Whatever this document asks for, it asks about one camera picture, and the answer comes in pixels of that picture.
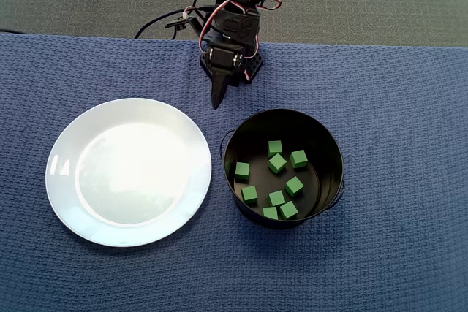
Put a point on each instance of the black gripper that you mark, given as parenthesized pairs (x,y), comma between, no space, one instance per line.
(221,59)

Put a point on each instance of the green cube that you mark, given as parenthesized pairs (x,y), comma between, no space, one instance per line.
(242,172)
(275,148)
(294,186)
(270,213)
(277,163)
(249,195)
(277,198)
(288,210)
(299,159)

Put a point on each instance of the white round plate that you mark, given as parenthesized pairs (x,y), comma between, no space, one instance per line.
(128,173)

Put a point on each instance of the black metal bucket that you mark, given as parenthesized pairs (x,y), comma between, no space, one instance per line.
(321,136)

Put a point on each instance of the blue woven table cloth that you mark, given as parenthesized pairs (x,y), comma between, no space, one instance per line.
(365,180)

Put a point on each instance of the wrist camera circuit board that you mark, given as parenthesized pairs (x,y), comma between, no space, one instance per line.
(178,22)

